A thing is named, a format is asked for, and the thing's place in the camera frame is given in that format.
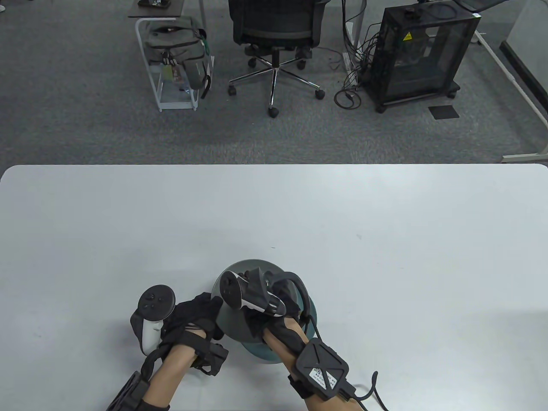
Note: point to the grey plate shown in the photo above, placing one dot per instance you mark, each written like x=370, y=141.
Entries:
x=233, y=323

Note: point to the person's left hand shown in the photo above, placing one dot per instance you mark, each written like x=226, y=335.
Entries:
x=192, y=312

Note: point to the black left forearm tracker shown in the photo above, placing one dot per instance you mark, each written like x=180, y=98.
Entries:
x=126, y=394

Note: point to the person's right forearm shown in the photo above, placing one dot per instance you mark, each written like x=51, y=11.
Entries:
x=282, y=342

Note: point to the grey-green backpack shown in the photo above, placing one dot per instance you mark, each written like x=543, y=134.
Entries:
x=175, y=43

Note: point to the black wheeled equipment cabinet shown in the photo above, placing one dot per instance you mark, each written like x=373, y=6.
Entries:
x=419, y=64

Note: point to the black right forearm tracker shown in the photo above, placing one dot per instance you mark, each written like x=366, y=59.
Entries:
x=321, y=364

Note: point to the person's left forearm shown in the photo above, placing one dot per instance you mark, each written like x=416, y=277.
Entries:
x=171, y=372

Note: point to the black and white controller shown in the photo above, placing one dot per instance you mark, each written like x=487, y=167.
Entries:
x=156, y=299
x=231, y=291

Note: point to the white frame side table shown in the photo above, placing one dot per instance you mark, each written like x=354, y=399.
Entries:
x=171, y=10

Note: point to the white desk leg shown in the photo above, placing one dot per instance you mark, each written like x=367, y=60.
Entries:
x=358, y=21

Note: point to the black square floor mat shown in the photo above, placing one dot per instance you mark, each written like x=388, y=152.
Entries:
x=444, y=112

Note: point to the black and white left controller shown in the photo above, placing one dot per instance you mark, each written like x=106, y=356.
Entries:
x=156, y=299

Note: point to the black office chair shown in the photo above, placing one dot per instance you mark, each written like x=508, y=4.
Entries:
x=276, y=21

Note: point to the person's right hand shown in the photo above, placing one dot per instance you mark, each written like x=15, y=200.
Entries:
x=257, y=323

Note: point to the white desk frame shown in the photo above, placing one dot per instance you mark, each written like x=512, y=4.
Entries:
x=526, y=156

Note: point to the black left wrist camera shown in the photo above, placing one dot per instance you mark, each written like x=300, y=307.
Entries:
x=214, y=357

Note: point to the teal plate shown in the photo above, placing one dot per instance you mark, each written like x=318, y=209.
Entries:
x=261, y=353

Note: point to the black and white right controller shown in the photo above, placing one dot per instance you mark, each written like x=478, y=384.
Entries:
x=231, y=291

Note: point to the small dark device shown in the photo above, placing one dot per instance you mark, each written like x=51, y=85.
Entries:
x=154, y=3

